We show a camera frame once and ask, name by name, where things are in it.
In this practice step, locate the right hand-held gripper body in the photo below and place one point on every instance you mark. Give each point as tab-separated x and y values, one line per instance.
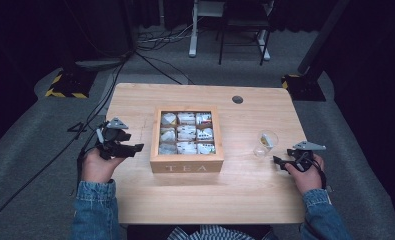
305	151

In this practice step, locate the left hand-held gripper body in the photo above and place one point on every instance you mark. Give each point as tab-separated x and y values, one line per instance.
111	136

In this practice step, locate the clear glass cup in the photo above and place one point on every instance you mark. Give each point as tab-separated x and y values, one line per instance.
266	143

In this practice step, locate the white yellow tea bag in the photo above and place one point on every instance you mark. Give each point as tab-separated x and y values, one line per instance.
267	140

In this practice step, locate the wooden tea box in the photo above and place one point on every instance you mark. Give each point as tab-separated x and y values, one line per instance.
186	165

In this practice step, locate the person's right hand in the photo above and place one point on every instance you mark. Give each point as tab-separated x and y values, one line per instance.
306	180

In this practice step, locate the person's left hand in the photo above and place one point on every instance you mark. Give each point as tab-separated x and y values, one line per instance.
96	168

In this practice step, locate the group of white tea bags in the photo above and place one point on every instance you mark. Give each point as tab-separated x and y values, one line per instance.
186	133

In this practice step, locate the black yellow striped stand base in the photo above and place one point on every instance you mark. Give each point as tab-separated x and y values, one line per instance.
303	88
70	85

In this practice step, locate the person's striped shirt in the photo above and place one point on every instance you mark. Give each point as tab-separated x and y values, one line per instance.
211	233

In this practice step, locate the white desk leg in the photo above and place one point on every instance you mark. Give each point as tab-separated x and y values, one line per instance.
193	33
264	45

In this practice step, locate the black slanted stand pole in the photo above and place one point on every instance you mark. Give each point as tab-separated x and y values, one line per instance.
321	36

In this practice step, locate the black metal chair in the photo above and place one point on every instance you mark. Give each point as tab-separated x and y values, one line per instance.
243	23

